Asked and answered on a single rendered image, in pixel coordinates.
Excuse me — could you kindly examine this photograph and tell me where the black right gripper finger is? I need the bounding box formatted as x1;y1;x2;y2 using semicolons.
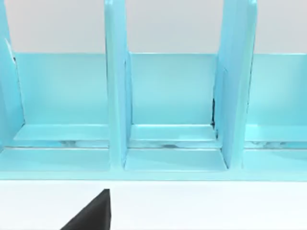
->
59;188;112;230

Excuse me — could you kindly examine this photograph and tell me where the light blue rack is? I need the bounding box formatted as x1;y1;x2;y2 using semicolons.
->
0;0;307;182

